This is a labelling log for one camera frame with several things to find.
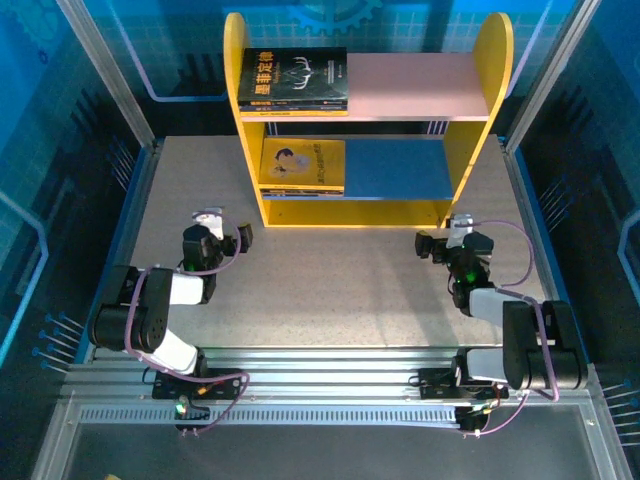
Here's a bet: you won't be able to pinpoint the dark blue portrait cover book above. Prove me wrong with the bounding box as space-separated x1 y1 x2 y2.
238 105 350 115

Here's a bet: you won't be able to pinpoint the aluminium rail bed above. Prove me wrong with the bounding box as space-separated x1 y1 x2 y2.
59 346 609 409

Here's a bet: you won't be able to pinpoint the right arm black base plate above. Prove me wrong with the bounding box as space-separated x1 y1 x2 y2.
417 366 510 401

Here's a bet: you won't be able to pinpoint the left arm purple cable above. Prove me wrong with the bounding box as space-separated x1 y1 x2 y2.
124 210 251 439

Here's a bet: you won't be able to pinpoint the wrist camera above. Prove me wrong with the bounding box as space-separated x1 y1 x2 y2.
446 212 475 250
191 205 226 240

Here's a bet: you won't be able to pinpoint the yellow bookshelf pink blue shelves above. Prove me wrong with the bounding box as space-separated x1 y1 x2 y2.
222 12 516 229

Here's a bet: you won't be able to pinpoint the black connector box with LED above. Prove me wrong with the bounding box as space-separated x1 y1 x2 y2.
457 403 494 435
173 394 211 432

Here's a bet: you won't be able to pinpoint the yellow cartoon cover book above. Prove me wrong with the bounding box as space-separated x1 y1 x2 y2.
258 137 347 194
239 110 350 118

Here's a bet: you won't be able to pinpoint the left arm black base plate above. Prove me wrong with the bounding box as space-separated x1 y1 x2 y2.
151 367 245 401

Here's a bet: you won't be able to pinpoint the dark clear panel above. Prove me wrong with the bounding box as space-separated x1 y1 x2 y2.
64 422 609 480

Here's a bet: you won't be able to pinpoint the black antler cover book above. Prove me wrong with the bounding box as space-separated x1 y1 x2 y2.
237 47 349 110
259 184 346 196

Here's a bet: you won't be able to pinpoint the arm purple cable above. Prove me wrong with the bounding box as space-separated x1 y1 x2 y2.
462 218 560 440
124 210 251 439

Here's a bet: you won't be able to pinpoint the slotted aluminium strip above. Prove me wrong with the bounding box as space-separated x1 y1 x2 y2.
78 407 461 422

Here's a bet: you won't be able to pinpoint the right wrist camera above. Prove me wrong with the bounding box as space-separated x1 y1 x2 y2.
446 212 475 250

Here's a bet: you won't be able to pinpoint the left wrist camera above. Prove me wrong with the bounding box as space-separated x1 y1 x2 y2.
191 205 226 240

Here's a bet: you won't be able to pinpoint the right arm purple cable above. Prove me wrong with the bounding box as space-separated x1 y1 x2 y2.
462 218 560 440

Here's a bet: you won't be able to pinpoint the aluminium frame post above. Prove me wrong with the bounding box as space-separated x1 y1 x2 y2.
53 0 157 149
504 0 601 151

